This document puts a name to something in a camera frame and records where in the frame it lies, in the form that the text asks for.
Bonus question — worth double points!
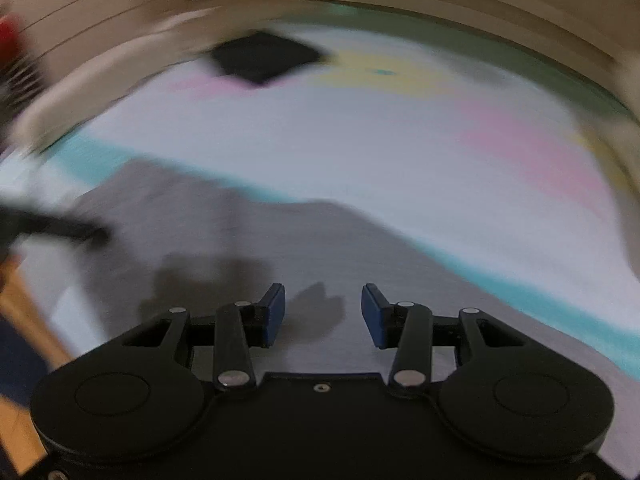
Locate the black folded cloth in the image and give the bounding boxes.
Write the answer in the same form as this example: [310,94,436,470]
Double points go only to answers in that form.
[207,30,331,87]

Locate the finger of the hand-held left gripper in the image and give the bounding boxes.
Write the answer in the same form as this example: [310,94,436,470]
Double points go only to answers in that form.
[0,204,110,257]

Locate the pastel printed bed sheet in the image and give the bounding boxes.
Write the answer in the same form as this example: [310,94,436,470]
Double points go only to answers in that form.
[0,2,640,376]

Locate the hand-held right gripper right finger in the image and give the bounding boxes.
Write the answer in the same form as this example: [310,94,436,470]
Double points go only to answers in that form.
[361,282,527,393]

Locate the grey sock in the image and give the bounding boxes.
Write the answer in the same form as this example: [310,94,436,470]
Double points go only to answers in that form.
[70,160,640,411]

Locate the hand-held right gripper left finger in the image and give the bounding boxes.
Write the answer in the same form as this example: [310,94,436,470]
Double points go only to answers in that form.
[121,282,287,392]

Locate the red object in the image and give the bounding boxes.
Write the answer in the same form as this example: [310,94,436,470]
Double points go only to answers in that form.
[0,14,25,63]

